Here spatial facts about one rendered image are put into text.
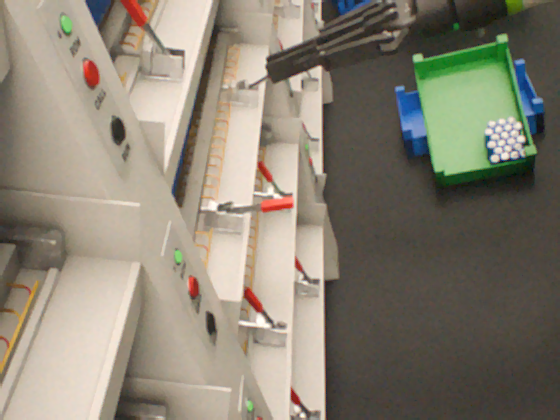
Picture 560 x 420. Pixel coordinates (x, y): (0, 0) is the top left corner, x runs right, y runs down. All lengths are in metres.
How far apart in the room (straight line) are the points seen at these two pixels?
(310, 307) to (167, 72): 0.64
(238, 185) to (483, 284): 0.69
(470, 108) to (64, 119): 1.37
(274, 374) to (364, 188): 0.87
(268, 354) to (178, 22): 0.41
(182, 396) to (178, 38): 0.37
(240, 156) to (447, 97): 0.92
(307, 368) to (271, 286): 0.20
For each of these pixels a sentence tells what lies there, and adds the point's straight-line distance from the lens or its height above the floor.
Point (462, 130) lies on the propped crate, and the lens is 1.69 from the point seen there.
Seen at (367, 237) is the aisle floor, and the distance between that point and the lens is 1.54.
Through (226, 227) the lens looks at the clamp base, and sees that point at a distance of 0.77.
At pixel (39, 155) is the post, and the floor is 0.83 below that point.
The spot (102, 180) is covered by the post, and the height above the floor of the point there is 0.80.
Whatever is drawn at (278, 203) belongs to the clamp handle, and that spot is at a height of 0.57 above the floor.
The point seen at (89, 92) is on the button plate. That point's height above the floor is 0.84.
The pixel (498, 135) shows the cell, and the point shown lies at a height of 0.09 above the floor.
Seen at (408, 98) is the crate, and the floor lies 0.04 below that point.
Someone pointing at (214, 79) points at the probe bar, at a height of 0.59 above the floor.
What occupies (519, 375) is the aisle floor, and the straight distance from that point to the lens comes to 1.27.
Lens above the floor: 1.02
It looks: 36 degrees down
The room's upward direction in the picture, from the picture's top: 23 degrees counter-clockwise
